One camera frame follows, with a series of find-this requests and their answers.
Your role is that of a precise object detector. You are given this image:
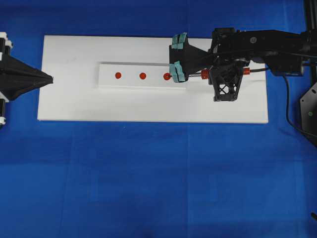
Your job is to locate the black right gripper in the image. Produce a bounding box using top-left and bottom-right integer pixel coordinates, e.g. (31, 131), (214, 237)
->
(208, 28), (253, 102)

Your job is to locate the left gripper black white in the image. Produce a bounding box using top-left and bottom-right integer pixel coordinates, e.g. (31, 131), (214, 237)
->
(0, 31), (54, 127)

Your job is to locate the red handled soldering iron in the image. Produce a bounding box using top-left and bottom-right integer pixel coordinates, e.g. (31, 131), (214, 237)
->
(163, 67), (255, 80)

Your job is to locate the black soldering iron cable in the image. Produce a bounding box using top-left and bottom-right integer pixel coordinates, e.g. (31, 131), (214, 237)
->
(249, 66), (317, 137)

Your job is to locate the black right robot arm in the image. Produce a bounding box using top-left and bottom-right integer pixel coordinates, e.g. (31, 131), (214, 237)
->
(209, 28), (317, 102)

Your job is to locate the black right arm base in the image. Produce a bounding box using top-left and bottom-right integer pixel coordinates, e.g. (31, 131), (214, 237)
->
(300, 83), (317, 135)

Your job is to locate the large white board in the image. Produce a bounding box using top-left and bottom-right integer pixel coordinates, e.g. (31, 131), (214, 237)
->
(38, 35), (268, 123)

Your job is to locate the small white raised plate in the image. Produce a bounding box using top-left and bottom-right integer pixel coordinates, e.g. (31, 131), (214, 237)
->
(98, 62), (187, 90)

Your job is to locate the blue table cloth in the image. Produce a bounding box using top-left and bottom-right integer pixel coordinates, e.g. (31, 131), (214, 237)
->
(0, 0), (317, 238)

